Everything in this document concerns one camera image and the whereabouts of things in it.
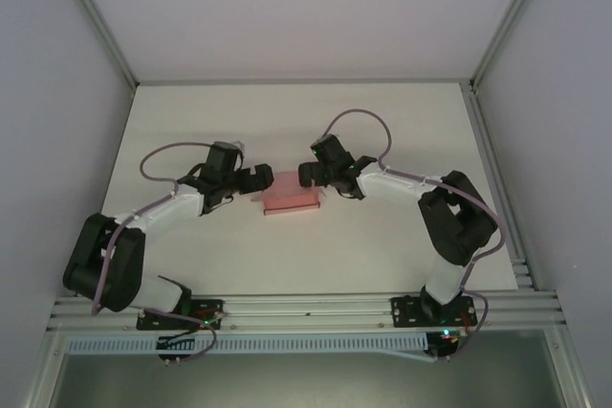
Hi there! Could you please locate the pink paper box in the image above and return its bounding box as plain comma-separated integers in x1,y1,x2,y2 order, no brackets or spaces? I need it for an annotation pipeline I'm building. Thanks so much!
250,170,332,219

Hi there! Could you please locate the grey metal panel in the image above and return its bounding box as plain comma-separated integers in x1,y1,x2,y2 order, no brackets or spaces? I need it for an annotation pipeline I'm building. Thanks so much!
37,353,582,408

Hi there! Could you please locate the wide aluminium base rail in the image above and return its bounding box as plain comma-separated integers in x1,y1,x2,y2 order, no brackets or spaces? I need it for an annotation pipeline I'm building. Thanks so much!
46,287,571,333

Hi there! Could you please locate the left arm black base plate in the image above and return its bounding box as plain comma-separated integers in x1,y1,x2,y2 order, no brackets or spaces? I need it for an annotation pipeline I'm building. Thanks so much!
135,297,227,333

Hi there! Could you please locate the aluminium side rail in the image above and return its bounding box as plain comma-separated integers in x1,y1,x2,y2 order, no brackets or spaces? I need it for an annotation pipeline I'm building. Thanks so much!
460,82,535,291

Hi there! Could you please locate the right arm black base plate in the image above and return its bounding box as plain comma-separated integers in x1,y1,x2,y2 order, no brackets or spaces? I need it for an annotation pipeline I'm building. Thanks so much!
390,294,478,332

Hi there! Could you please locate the white slotted cable duct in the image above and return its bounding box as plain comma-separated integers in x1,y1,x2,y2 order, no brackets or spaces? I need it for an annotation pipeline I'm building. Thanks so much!
63,331,430,357

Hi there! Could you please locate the aluminium frame post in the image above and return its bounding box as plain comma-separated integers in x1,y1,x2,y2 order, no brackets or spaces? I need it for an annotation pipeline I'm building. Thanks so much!
50,0,141,92
468,0,565,92

